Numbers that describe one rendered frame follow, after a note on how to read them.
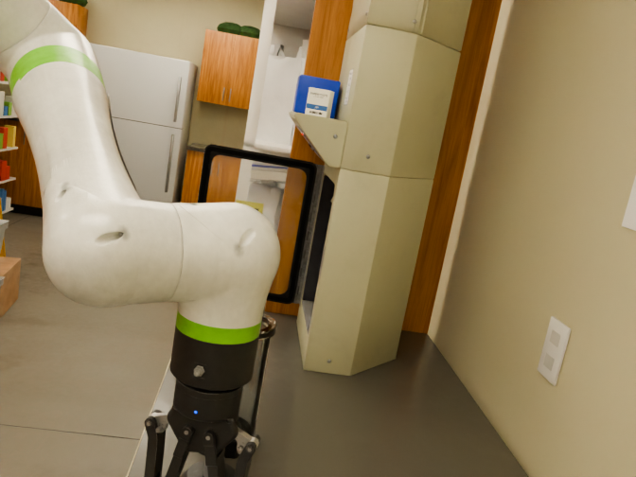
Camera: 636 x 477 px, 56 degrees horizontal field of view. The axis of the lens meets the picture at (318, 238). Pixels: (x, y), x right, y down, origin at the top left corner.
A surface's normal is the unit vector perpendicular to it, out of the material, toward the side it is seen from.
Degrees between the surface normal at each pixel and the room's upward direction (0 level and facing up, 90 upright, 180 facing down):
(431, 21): 90
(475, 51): 90
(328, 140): 90
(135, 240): 65
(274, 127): 95
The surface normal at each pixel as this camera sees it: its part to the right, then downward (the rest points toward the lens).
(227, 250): 0.47, -0.11
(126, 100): 0.08, 0.21
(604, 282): -0.98, -0.15
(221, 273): 0.42, 0.36
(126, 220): 0.57, -0.50
